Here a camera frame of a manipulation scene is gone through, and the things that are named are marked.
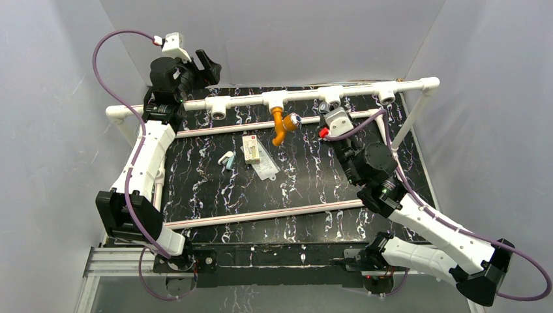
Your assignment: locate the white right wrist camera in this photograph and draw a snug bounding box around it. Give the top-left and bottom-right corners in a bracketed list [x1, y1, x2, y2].
[318, 108, 355, 141]

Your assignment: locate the chrome metal faucet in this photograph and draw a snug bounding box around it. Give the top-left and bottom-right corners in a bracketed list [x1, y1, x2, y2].
[318, 101, 341, 115]

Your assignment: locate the clear plastic instruction bag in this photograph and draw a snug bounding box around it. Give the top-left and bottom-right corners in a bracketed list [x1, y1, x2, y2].
[241, 140, 280, 181]

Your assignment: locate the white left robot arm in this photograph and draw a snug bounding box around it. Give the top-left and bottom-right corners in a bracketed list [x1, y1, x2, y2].
[95, 50, 222, 271]

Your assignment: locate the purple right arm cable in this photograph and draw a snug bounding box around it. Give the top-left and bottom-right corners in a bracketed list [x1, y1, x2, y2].
[323, 108, 553, 303]

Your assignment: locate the white blue tape roll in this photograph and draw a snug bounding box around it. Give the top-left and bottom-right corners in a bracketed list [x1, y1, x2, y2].
[217, 151, 235, 171]

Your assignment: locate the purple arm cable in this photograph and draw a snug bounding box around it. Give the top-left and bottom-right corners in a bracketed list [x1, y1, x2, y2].
[323, 108, 553, 303]
[91, 29, 198, 301]

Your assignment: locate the orange plastic faucet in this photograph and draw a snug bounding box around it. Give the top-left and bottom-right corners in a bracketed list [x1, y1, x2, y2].
[271, 108, 302, 147]

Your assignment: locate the white pvc pipe frame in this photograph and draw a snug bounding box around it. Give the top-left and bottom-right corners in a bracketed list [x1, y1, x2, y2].
[106, 76, 441, 230]

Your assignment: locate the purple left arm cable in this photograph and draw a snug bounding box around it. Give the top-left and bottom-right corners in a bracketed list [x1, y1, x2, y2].
[91, 29, 198, 301]

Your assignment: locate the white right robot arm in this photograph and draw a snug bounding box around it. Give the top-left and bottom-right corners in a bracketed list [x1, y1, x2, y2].
[329, 139, 514, 306]

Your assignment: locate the small white red box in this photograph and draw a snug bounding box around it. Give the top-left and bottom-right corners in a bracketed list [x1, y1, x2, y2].
[242, 134, 261, 165]

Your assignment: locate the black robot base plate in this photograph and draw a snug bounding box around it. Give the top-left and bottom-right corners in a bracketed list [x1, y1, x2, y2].
[190, 243, 396, 295]

